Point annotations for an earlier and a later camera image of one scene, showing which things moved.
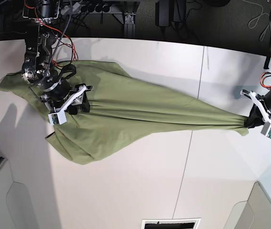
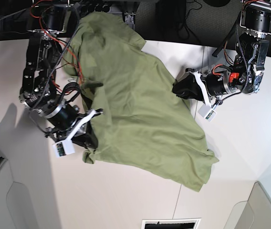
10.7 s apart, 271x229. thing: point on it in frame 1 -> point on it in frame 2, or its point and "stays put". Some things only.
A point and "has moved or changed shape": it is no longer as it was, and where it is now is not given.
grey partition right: x=259 y=212 stays put
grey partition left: x=7 y=204 stays put
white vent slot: x=183 y=223 stays put
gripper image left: x=67 y=99 -> x=66 y=119
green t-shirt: x=97 y=112 has moved or changed shape
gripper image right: x=270 y=108 -> x=211 y=86
